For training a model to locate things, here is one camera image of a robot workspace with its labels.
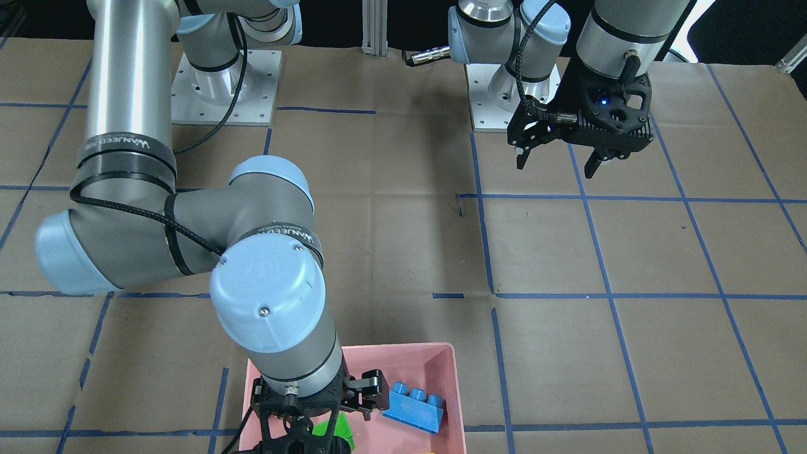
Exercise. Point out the blue toy block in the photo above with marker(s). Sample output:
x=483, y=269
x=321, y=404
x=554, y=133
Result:
x=414, y=407

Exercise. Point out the aluminium frame post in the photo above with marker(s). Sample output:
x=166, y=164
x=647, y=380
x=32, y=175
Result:
x=374, y=41

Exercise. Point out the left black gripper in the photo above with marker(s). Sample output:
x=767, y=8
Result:
x=569, y=89

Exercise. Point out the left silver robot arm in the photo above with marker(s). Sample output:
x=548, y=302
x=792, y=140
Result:
x=529, y=39

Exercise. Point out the green toy block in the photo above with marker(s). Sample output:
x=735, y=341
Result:
x=343, y=437

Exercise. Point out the metal cylinder connector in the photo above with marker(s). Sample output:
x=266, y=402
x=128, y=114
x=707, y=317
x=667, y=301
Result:
x=417, y=59

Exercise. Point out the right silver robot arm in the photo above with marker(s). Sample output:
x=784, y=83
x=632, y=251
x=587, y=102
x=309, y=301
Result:
x=256, y=235

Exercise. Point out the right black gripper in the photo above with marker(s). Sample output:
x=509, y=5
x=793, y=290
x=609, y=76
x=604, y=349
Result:
x=370, y=385

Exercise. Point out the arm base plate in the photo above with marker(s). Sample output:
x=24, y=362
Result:
x=203, y=98
x=493, y=96

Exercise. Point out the pink plastic box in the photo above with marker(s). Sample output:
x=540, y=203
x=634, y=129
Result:
x=429, y=366

